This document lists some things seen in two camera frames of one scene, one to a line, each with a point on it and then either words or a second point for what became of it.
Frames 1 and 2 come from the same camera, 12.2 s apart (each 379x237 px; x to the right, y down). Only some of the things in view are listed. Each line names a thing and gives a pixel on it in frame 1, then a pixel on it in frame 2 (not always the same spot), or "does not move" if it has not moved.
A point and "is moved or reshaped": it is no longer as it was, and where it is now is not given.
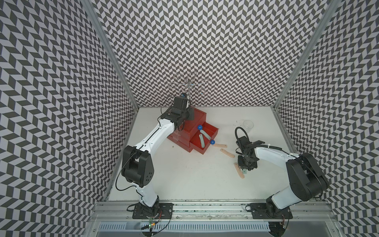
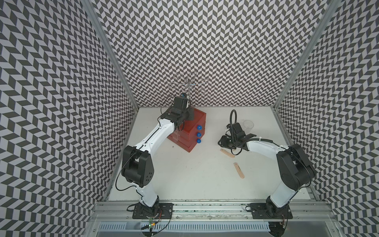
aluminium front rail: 211,211 does not move
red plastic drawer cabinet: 197,135 is moved or reshaped
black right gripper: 242,165 → 223,144
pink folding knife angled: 227,152 does not move
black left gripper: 190,117 does not move
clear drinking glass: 248,125 does not move
